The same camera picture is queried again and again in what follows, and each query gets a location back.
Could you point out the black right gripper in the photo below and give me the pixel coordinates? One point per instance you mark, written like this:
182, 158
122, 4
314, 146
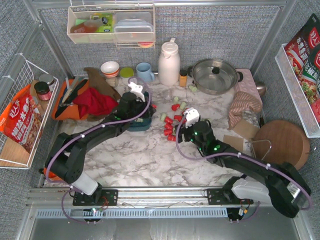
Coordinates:
186, 131

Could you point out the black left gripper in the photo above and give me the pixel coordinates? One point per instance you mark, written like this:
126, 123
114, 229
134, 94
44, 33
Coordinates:
144, 110

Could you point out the teal storage basket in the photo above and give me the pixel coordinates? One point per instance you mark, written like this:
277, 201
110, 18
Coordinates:
142, 123

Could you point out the striped pink cloth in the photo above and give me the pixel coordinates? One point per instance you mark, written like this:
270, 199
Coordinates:
242, 101

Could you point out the brown cardboard square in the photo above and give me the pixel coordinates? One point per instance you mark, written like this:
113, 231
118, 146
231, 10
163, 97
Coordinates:
235, 142
245, 129

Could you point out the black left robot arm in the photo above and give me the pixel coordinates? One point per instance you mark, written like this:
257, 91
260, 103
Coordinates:
66, 158

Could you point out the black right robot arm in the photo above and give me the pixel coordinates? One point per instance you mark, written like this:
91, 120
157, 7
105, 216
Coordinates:
287, 190

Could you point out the red coffee capsule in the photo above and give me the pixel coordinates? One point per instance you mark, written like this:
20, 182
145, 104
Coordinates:
175, 107
168, 120
171, 138

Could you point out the green coffee capsule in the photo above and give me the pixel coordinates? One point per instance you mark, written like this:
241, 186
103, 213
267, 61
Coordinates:
192, 88
163, 116
183, 105

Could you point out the right white mesh basket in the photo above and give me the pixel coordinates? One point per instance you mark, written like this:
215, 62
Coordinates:
308, 120

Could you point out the green lid white cup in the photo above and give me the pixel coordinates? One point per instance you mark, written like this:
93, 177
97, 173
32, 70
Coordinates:
126, 72

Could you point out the red cloth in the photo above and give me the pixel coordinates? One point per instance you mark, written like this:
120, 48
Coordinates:
91, 102

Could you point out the light blue mug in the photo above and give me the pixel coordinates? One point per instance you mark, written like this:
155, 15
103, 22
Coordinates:
144, 71

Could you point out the brown cloth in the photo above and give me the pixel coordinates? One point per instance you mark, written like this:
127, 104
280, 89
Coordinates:
97, 81

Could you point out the white orange striped bowl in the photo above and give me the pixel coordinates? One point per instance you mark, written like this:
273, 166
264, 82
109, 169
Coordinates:
110, 69

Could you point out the white thermos jug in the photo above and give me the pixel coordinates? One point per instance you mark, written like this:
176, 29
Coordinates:
169, 63

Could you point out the orange tray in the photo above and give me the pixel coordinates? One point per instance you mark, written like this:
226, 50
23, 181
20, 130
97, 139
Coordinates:
62, 105

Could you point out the steel pot with lid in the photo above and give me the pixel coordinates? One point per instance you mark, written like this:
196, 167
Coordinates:
214, 76

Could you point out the orange spice bottle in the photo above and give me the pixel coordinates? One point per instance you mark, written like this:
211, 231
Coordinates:
183, 74

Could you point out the black knife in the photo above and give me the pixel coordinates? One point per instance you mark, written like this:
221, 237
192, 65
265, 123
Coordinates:
71, 97

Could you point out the pink egg tray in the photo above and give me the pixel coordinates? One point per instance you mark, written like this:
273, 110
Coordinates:
247, 84

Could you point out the steel ladle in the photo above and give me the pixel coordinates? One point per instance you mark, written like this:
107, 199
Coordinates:
261, 88

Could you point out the round wooden cutting board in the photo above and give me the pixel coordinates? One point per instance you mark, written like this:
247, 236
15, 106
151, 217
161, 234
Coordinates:
289, 143

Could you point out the clear plastic food container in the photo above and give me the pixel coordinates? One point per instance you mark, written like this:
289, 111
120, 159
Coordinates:
133, 26

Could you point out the green snack packet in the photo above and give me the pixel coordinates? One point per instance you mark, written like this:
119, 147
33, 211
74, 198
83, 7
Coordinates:
108, 22

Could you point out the dark lid jar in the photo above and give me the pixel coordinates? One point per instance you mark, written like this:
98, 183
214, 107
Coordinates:
42, 90

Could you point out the orange cup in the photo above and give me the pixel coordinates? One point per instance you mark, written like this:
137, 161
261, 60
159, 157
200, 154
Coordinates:
51, 176

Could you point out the orange seasoning bag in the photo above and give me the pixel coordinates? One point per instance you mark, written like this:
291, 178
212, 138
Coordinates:
19, 121

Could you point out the red seasoning packet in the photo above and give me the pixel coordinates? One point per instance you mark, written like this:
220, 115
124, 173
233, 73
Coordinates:
303, 52

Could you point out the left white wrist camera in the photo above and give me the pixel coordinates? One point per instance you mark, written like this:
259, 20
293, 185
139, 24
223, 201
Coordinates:
137, 90

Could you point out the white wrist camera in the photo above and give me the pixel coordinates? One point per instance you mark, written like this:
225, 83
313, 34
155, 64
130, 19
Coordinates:
192, 116
137, 90

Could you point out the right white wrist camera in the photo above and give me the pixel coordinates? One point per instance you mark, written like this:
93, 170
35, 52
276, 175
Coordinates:
192, 116

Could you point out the metal wire trivet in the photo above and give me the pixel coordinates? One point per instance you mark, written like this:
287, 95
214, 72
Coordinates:
260, 149

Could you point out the white wall basket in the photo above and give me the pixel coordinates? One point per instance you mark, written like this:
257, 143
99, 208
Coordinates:
79, 14

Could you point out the left white wire basket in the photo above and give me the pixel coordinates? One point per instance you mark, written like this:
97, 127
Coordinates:
13, 155

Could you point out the aluminium front rail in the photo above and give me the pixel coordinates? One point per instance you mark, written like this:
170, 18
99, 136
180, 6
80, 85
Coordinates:
145, 196

